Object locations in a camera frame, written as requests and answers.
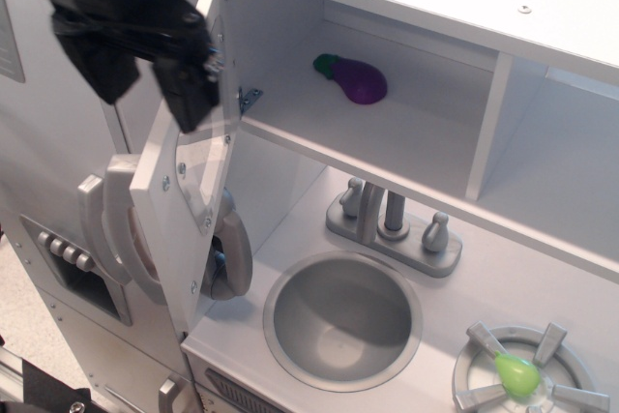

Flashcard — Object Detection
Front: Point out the grey toy faucet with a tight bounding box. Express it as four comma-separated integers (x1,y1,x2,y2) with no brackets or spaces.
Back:
326,177,462,278

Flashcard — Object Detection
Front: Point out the purple toy eggplant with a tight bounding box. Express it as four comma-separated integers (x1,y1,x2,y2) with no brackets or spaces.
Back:
312,53,388,105

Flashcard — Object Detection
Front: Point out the grey oven control panel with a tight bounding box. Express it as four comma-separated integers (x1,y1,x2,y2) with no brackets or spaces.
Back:
205,369,283,413

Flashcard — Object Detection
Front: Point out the grey toy wall phone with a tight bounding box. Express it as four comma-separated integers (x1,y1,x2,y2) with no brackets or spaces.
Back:
201,189,252,301

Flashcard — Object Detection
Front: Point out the white toy kitchen cabinet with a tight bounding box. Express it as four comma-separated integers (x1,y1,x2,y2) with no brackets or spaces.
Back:
1,0,618,412

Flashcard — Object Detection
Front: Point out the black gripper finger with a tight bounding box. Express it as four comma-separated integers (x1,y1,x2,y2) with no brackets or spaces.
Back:
55,32,140,104
152,57,220,133

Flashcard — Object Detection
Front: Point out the round grey toy sink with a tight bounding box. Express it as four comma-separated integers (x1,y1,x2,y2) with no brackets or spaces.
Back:
262,251,423,393

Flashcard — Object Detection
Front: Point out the green toy pear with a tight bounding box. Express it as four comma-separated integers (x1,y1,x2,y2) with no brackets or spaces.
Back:
494,351,541,398

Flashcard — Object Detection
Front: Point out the grey toy ice dispenser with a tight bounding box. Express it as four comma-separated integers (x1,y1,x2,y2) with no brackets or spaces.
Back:
19,215,133,326

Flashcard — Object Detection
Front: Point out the grey fridge door handle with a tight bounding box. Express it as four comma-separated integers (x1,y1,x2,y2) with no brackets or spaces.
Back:
77,174,132,285

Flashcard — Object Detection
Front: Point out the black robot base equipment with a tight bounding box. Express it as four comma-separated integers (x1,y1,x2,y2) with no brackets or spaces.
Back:
1,339,104,413

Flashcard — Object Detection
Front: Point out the grey lower door handle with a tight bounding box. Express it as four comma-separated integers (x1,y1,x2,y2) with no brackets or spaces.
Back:
158,376,191,413

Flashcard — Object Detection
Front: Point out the white toy microwave door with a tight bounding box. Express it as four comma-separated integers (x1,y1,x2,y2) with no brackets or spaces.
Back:
131,0,240,333

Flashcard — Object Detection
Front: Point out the grey toy stove burner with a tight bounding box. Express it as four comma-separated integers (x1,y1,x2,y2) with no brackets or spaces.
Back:
452,321,610,412

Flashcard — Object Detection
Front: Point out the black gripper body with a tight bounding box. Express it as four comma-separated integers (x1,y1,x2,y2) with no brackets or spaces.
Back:
48,0,221,79

